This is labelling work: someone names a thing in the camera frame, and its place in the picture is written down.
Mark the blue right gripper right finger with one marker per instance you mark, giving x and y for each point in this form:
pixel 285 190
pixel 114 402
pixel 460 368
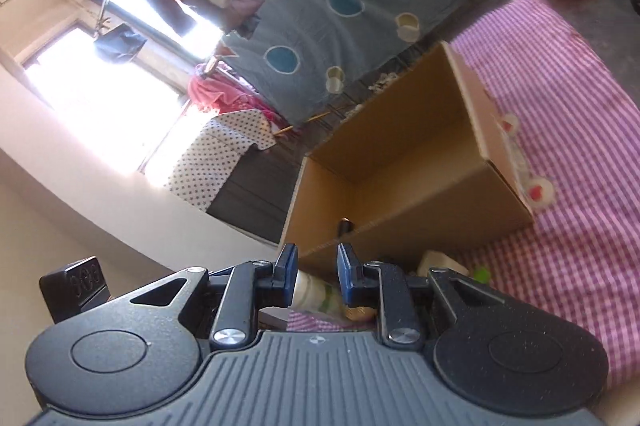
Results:
pixel 358 283

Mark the pink hanging garment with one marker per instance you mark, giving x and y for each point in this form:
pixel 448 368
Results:
pixel 215 92

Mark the pink checkered tablecloth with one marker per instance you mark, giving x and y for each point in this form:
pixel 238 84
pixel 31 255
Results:
pixel 574 140

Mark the white polka dot cloth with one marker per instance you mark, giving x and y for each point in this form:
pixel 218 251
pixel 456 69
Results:
pixel 211 158

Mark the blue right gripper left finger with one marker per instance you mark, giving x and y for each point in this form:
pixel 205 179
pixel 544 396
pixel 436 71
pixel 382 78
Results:
pixel 284 276

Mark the brown cardboard box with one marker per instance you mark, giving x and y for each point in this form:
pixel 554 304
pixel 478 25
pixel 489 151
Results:
pixel 424 165

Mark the black camera box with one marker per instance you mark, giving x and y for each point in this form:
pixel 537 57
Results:
pixel 74 289

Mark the green glass dropper bottle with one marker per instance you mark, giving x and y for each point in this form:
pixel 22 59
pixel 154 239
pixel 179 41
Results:
pixel 313 295

